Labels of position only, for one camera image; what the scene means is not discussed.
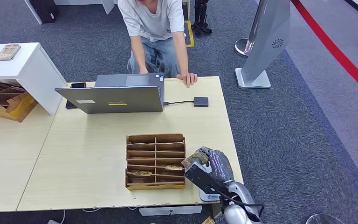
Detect person's left hand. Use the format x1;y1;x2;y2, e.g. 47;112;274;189
176;73;198;88

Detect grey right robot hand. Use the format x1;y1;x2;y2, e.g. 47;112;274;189
197;147;235;187

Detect gold patterned ID card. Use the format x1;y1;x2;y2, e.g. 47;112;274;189
182;150;210;166

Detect white card reader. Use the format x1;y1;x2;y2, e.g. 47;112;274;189
198;188;221;203

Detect person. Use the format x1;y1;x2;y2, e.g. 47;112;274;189
117;0;198;88

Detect cardboard slotted card tray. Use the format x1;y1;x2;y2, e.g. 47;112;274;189
124;133;186;191

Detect small black square box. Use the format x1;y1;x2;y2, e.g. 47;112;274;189
193;97;209;108

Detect grey laptop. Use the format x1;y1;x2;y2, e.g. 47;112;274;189
54;73;165;114

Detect black robot legs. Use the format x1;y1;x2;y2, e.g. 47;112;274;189
191;0;213;36

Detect white bar under table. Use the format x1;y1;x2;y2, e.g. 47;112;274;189
138;205;203;217

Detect black smartphone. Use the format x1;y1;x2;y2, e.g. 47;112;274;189
65;82;87;109

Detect white desk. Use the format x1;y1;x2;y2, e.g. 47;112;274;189
23;0;115;25

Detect grey standing kiosk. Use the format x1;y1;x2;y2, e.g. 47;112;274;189
234;0;291;89

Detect white side table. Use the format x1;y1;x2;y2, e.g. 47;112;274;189
0;42;68;116

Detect grey rounded shell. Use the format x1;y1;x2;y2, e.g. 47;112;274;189
305;213;346;224

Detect stack of patterned cards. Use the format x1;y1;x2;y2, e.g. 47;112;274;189
0;44;21;61

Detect brown cardboard divider box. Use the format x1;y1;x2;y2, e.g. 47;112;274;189
0;81;39;123

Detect yellow frame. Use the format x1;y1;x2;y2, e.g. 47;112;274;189
183;20;195;48

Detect chrome stanchion post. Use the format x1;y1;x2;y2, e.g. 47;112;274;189
234;0;268;58

